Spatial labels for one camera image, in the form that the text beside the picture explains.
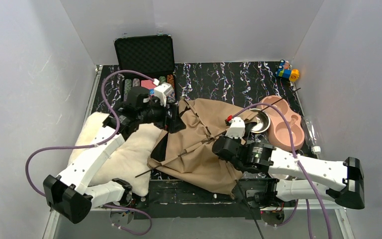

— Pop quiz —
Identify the tan fabric pet tent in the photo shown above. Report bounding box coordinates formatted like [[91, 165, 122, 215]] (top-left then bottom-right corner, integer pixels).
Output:
[[148, 98, 243, 196]]

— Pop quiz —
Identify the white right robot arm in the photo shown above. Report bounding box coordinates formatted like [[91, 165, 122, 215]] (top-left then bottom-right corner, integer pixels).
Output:
[[212, 136, 365, 210]]

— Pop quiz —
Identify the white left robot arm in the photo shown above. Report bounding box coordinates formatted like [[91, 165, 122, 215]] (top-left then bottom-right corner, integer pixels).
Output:
[[43, 84, 186, 224]]

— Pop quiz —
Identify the pink double pet bowl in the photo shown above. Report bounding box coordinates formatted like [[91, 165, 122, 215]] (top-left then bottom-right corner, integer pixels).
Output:
[[258, 95, 305, 152]]

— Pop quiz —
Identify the steel bowl far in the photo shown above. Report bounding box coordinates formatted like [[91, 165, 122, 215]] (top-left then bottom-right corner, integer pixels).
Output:
[[250, 108, 271, 133]]

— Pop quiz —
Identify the black poker chip case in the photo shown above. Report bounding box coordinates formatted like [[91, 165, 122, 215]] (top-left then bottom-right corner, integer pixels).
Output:
[[114, 34, 176, 88]]

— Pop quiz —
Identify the white fluffy cushion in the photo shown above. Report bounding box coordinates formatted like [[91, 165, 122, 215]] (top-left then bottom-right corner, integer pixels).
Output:
[[75, 112, 162, 197]]

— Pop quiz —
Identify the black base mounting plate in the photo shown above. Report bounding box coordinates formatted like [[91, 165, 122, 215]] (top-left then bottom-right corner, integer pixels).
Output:
[[133, 179, 268, 219]]

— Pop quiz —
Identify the clear plastic water bottle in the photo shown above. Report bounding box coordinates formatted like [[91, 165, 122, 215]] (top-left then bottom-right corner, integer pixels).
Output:
[[301, 116, 321, 158]]

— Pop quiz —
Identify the colourful toy block car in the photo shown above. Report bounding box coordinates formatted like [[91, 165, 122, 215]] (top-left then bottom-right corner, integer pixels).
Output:
[[275, 59, 300, 82]]

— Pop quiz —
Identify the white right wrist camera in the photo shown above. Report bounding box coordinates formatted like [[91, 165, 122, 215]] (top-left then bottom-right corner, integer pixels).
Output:
[[225, 117, 245, 139]]

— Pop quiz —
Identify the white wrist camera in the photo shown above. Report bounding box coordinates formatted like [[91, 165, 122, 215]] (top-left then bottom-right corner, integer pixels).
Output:
[[153, 79, 175, 107], [225, 117, 245, 139]]

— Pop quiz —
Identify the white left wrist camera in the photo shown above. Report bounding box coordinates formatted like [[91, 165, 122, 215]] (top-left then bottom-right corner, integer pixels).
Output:
[[153, 79, 175, 107]]

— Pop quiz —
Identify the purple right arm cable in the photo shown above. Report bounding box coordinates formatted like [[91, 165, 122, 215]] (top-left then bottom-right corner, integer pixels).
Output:
[[230, 102, 333, 239]]

